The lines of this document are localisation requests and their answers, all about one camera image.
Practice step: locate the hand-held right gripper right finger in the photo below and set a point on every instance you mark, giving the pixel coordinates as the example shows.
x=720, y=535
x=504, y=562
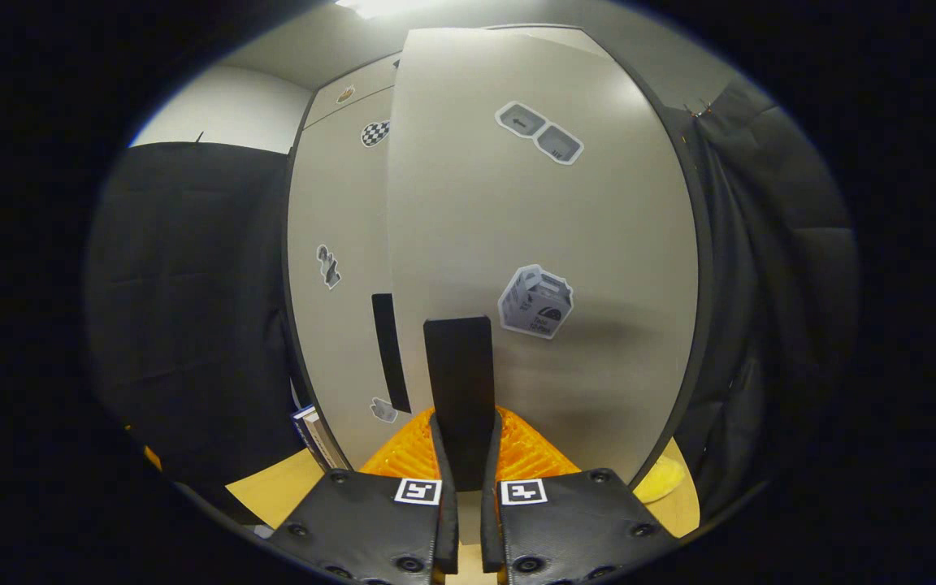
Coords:
x=491, y=520

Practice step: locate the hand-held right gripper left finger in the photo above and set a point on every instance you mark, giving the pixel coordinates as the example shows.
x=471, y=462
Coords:
x=445, y=520

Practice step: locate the checkered sticker shoe cabinet door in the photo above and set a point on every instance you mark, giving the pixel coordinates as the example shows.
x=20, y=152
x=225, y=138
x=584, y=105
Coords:
x=338, y=341

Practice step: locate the box sticker shoe cabinet door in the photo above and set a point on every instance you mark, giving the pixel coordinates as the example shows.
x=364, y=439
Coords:
x=517, y=227

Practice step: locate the grey double-door shoe cabinet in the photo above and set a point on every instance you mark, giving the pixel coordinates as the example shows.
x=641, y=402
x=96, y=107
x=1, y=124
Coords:
x=704, y=309

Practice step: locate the grey cabinet drawer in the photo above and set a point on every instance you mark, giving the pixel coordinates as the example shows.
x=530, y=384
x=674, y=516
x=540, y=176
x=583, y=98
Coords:
x=372, y=80

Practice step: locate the white book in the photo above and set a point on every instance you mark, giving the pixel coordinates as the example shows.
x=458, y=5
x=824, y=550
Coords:
x=323, y=443

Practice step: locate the blue book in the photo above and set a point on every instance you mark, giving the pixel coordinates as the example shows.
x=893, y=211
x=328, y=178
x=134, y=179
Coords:
x=302, y=424

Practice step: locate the yellow round sponge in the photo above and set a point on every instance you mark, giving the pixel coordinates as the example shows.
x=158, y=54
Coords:
x=663, y=481

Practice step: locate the black backdrop cloth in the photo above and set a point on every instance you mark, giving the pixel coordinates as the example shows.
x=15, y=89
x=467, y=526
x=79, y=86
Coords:
x=192, y=309

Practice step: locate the ceiling light panel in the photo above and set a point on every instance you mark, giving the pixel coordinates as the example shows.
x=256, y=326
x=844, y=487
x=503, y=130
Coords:
x=383, y=6

